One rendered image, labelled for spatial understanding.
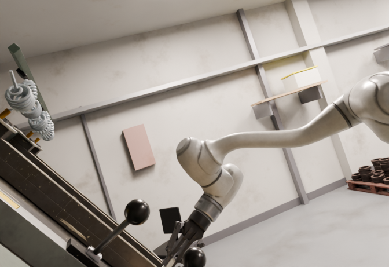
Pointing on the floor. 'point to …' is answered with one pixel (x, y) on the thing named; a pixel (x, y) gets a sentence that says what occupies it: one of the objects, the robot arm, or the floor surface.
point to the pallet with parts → (371, 178)
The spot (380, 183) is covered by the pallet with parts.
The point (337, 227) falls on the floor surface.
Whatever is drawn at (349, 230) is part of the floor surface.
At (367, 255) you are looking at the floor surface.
